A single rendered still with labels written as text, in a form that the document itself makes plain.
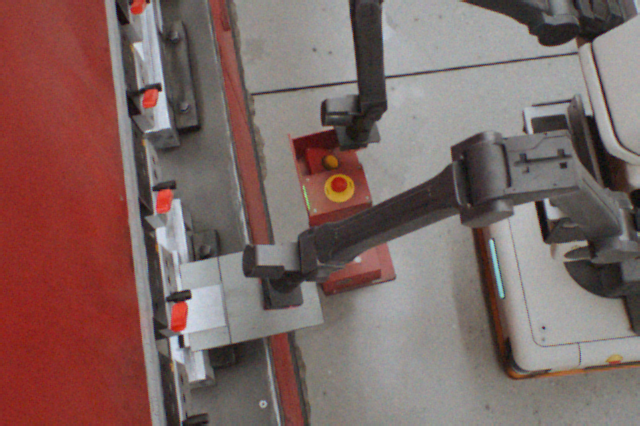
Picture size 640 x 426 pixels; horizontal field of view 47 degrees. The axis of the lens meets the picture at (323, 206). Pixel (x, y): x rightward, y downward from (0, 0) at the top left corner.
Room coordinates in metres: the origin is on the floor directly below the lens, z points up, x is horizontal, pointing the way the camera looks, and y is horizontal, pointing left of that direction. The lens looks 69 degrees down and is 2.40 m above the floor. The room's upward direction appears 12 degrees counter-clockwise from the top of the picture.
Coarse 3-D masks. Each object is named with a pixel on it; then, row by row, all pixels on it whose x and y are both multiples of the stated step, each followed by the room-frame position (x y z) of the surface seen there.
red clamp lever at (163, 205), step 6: (156, 186) 0.54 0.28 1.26; (162, 186) 0.54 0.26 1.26; (168, 186) 0.54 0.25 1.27; (174, 186) 0.54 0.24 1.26; (162, 192) 0.52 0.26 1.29; (168, 192) 0.51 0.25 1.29; (162, 198) 0.50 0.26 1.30; (168, 198) 0.50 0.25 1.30; (156, 204) 0.49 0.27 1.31; (162, 204) 0.48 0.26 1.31; (168, 204) 0.48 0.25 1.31; (156, 210) 0.48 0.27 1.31; (162, 210) 0.47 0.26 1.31; (168, 210) 0.48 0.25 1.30
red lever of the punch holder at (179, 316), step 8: (168, 296) 0.35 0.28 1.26; (176, 296) 0.34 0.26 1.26; (184, 296) 0.34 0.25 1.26; (176, 304) 0.32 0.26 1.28; (184, 304) 0.32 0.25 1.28; (176, 312) 0.31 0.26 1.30; (184, 312) 0.30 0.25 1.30; (176, 320) 0.29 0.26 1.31; (184, 320) 0.29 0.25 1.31; (176, 328) 0.28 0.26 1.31; (184, 328) 0.27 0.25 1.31
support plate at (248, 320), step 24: (192, 264) 0.48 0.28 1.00; (216, 264) 0.47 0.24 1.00; (240, 264) 0.46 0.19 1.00; (192, 288) 0.43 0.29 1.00; (240, 288) 0.41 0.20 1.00; (312, 288) 0.38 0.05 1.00; (240, 312) 0.36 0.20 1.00; (264, 312) 0.35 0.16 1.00; (288, 312) 0.34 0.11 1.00; (312, 312) 0.33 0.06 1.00; (192, 336) 0.33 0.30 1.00; (216, 336) 0.32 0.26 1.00; (240, 336) 0.31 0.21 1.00; (264, 336) 0.31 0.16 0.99
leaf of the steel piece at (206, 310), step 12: (204, 288) 0.42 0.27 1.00; (216, 288) 0.42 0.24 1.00; (192, 300) 0.40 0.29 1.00; (204, 300) 0.40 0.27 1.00; (216, 300) 0.39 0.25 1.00; (192, 312) 0.38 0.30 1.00; (204, 312) 0.38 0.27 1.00; (216, 312) 0.37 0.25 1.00; (192, 324) 0.36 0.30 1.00; (204, 324) 0.35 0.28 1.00; (216, 324) 0.35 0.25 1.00
